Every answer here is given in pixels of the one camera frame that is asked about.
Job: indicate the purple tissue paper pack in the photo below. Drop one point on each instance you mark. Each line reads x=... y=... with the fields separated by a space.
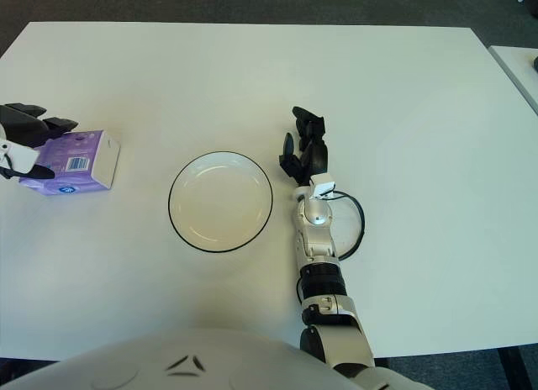
x=84 y=154

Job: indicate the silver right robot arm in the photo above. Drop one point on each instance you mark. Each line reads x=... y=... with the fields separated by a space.
x=315 y=238

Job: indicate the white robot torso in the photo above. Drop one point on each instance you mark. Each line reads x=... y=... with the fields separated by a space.
x=189 y=365

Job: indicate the white side table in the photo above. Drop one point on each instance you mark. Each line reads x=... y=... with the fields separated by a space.
x=519 y=66

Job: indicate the black table leg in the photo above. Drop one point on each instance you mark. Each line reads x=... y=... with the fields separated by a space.
x=510 y=371

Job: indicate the white plate with black rim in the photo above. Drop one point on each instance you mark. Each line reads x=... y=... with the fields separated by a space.
x=220 y=203

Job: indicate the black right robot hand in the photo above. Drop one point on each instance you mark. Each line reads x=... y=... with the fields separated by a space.
x=317 y=154

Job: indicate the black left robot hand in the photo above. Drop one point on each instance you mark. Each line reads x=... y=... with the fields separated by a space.
x=21 y=121

